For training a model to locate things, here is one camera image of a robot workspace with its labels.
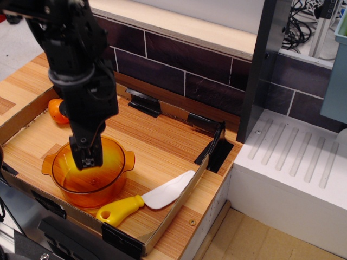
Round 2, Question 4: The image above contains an orange transparent plastic pot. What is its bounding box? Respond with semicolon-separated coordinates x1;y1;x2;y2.
41;136;135;209

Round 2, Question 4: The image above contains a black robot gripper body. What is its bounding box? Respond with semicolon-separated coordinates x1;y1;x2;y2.
53;61;118;145

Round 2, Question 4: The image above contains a yellow toy banana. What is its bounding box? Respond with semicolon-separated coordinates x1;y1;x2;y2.
72;148;125;172

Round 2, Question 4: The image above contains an orange toy tomato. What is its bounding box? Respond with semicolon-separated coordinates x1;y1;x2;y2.
48;99;69;124

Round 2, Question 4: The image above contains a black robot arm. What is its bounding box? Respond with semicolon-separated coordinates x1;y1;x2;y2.
1;1;118;170

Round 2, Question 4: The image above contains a white drainboard counter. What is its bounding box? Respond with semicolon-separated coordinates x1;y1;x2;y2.
228;110;346;258

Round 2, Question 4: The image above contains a yellow handled white toy knife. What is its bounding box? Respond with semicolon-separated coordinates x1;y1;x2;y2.
96;170;195;227

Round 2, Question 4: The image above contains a dark grey vertical panel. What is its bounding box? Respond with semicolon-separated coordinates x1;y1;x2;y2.
236;0;292;143

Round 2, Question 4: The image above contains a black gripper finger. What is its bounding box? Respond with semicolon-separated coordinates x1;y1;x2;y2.
69;136;103;170

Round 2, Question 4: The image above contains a tangle of black cables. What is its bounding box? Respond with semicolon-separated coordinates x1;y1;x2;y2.
281;0;323;54

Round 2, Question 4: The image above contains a teal plastic bin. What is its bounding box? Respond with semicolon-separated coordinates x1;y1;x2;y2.
320;11;346;124

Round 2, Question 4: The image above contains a black caster wheel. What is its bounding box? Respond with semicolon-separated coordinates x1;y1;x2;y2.
5;14;23;25

